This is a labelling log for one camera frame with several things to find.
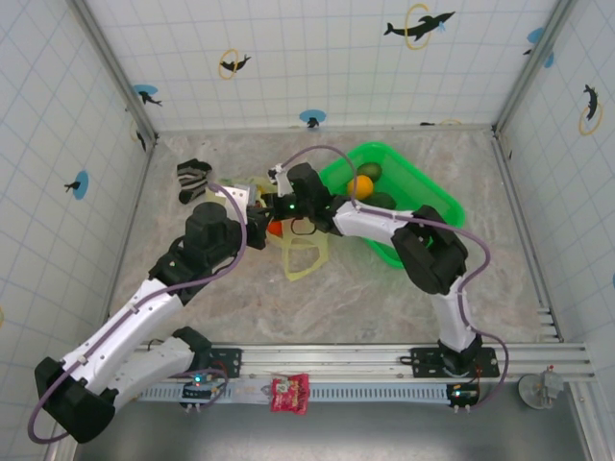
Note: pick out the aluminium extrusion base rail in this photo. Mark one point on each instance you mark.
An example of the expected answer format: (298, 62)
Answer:
(336, 357)

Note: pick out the yellow-green avocado print plastic bag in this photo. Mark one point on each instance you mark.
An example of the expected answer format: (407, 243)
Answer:
(287, 263)

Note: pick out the aluminium side rail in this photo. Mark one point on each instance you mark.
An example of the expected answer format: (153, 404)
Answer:
(513, 177)

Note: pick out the fake orange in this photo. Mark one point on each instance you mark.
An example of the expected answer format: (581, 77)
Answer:
(361, 187)

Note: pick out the orange-red fake persimmon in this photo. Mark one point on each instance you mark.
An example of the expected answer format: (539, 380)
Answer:
(275, 229)

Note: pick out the aluminium corner post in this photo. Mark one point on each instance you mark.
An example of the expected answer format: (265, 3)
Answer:
(116, 72)
(517, 96)

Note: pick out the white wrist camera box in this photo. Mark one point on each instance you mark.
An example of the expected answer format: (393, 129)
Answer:
(238, 197)
(278, 174)

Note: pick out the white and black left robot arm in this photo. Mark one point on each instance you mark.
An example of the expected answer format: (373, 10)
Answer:
(130, 319)

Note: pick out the grey metal panel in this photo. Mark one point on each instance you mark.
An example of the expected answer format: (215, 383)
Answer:
(336, 437)

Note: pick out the green plastic basket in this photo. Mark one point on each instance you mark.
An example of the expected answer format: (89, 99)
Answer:
(423, 187)

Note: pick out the clear suction cup holder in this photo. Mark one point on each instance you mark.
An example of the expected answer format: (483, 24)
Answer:
(548, 381)

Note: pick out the aluminium rear rail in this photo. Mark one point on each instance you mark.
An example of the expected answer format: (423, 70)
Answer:
(240, 129)

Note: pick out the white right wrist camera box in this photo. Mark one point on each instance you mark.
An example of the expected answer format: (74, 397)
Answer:
(278, 174)

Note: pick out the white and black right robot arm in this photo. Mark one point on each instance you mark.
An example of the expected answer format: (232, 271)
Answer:
(370, 225)

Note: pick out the black and white striped sock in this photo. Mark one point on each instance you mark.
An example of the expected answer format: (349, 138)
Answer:
(192, 177)

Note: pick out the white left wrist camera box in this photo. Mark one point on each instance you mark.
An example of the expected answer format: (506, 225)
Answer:
(238, 197)

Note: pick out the controller board with green light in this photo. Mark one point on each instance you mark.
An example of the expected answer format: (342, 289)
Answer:
(462, 395)
(197, 391)

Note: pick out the red snack packet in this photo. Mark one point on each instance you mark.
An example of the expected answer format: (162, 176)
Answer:
(290, 396)

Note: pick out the blue circle fish sticker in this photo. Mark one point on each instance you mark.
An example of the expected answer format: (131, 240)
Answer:
(535, 34)
(81, 185)
(312, 116)
(144, 91)

